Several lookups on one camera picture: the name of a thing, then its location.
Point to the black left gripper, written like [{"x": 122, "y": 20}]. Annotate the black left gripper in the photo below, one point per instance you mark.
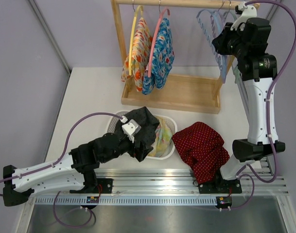
[{"x": 140, "y": 154}]

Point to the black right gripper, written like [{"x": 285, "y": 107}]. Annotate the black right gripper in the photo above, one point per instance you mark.
[{"x": 219, "y": 42}]

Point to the dark grey dotted skirt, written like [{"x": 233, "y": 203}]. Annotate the dark grey dotted skirt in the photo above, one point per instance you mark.
[{"x": 148, "y": 122}]

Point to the pastel floral skirt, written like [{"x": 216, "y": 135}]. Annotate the pastel floral skirt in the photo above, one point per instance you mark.
[{"x": 162, "y": 140}]

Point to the light blue hanger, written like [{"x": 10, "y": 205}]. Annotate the light blue hanger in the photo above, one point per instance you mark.
[{"x": 220, "y": 59}]

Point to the lilac hanger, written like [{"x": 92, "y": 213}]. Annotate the lilac hanger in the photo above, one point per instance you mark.
[{"x": 218, "y": 19}]

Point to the red polka dot skirt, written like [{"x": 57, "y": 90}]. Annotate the red polka dot skirt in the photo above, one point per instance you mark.
[{"x": 202, "y": 149}]

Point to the pink hanger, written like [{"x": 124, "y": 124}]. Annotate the pink hanger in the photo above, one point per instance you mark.
[{"x": 161, "y": 16}]

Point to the mint green hanger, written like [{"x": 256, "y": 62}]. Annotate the mint green hanger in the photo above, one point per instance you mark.
[{"x": 231, "y": 60}]

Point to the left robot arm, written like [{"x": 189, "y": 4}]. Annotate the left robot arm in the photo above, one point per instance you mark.
[{"x": 75, "y": 171}]

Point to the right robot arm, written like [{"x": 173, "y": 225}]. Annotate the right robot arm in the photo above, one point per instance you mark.
[{"x": 258, "y": 69}]

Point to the blue floral skirt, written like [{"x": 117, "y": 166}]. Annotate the blue floral skirt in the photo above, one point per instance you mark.
[{"x": 163, "y": 58}]

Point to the orange yellow floral skirt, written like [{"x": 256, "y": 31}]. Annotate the orange yellow floral skirt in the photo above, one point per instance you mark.
[{"x": 139, "y": 56}]

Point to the white perforated plastic basket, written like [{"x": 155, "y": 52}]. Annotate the white perforated plastic basket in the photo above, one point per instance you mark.
[{"x": 110, "y": 128}]

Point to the wooden clothes rack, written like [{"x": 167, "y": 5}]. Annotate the wooden clothes rack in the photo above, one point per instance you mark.
[{"x": 181, "y": 92}]

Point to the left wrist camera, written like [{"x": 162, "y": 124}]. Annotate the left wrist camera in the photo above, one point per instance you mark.
[{"x": 130, "y": 128}]

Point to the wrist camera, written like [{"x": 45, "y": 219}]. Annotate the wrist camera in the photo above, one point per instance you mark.
[
  {"x": 130, "y": 128},
  {"x": 245, "y": 12}
]

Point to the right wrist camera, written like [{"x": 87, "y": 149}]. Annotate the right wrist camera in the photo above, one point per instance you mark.
[{"x": 245, "y": 12}]

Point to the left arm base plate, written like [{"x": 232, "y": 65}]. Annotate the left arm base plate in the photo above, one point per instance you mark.
[{"x": 104, "y": 185}]

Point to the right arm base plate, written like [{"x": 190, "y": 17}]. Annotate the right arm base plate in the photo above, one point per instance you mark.
[{"x": 219, "y": 186}]

